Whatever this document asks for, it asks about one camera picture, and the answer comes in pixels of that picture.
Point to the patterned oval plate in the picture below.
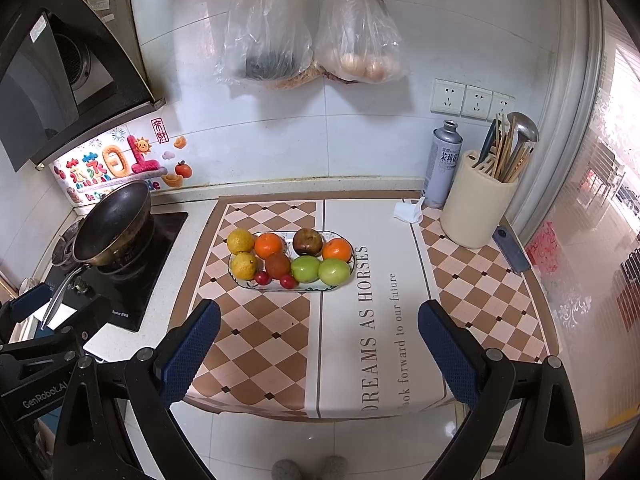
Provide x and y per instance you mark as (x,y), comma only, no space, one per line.
(310,287)

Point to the brown round fruit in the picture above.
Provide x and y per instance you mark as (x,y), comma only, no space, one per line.
(277,265)

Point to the green apple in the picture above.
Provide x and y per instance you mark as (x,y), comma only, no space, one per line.
(305,269)
(334,272)

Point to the black gas stove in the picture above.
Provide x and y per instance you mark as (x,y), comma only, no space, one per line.
(150,270)

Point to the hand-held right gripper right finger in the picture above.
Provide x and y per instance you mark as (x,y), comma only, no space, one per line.
(445,345)

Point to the crumpled white tissue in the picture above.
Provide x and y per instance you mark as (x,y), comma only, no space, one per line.
(407,211)

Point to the checkered table mat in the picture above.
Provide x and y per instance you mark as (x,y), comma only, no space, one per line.
(350,340)

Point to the white wall socket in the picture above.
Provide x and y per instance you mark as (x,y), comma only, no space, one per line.
(476,102)
(501,106)
(447,96)

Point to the red cherry tomato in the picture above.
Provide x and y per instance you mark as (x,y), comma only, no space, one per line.
(261,277)
(287,281)

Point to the cream utensil holder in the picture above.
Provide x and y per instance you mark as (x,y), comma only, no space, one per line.
(477,210)

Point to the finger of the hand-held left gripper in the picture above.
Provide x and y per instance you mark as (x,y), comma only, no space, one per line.
(92,316)
(30,301)

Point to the grey slipper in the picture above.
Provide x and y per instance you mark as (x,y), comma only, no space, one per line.
(334,467)
(286,469)

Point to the metal ladle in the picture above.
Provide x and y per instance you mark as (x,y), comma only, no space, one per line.
(526,130)

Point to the yellow citrus fruit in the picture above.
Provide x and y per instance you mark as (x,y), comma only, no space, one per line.
(244,266)
(240,241)

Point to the black range hood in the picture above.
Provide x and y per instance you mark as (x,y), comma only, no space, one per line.
(50,85)

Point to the small orange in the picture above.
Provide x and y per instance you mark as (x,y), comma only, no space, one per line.
(268,246)

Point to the grey spray can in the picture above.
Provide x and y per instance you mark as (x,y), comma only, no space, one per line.
(442,165)

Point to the dark red apple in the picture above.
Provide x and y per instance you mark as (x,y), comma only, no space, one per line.
(306,241)

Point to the bundle of wooden chopsticks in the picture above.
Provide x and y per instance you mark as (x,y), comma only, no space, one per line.
(512,157)

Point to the red window sticker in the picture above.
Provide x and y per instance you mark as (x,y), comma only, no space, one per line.
(542,247)

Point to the large orange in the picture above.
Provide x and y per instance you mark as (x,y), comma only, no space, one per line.
(336,250)

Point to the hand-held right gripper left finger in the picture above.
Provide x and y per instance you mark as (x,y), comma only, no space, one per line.
(190,345)

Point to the clear plastic bag dark contents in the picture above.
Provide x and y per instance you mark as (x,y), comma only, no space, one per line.
(265,35)

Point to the clear plastic bag of eggs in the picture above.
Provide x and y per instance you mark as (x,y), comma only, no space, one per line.
(360,40)

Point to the glass sliding door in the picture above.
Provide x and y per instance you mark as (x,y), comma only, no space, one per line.
(590,210)

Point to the colourful wall sticker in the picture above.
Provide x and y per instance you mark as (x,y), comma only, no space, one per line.
(117,165)

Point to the black frying pan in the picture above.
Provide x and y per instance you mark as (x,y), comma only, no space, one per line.
(112,225)

